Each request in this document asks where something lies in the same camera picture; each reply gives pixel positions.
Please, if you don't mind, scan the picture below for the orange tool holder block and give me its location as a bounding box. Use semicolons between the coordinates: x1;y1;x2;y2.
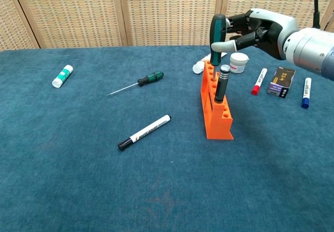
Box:
200;60;234;141

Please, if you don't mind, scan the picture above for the black purple small box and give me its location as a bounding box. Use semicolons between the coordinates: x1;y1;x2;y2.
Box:
266;66;296;99

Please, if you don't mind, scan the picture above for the teal handled screwdriver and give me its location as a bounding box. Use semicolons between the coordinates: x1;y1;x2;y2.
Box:
209;14;227;84

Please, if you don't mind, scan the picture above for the black metal precision screwdriver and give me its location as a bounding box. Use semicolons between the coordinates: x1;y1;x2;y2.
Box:
213;64;231;104

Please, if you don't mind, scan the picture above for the white cream tube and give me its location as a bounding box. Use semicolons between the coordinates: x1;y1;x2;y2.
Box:
192;52;227;75

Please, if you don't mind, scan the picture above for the black capped whiteboard marker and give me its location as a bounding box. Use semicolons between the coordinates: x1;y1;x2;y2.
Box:
117;114;172;151

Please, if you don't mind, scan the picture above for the woven wooden folding screen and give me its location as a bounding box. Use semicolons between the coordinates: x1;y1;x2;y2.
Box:
0;0;334;52

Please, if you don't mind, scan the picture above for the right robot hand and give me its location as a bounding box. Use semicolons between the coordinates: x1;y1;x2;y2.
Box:
210;8;300;60

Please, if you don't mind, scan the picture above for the white green glue stick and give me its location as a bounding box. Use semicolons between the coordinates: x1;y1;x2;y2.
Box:
52;64;74;88

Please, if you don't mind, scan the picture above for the white round jar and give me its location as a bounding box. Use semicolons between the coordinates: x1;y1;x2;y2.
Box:
229;52;250;74

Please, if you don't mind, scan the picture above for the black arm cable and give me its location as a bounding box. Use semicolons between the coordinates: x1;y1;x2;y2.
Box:
313;0;334;30

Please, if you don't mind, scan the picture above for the red capped whiteboard marker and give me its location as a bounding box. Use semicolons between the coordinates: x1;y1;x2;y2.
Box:
251;68;268;96

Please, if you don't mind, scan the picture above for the green black handled screwdriver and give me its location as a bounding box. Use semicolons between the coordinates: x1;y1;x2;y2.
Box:
106;71;164;97

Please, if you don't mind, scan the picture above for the blue felt table mat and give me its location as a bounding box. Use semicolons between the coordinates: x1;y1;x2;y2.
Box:
0;42;334;232

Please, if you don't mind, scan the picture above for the blue capped whiteboard marker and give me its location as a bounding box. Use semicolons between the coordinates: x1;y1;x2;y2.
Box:
301;77;313;110

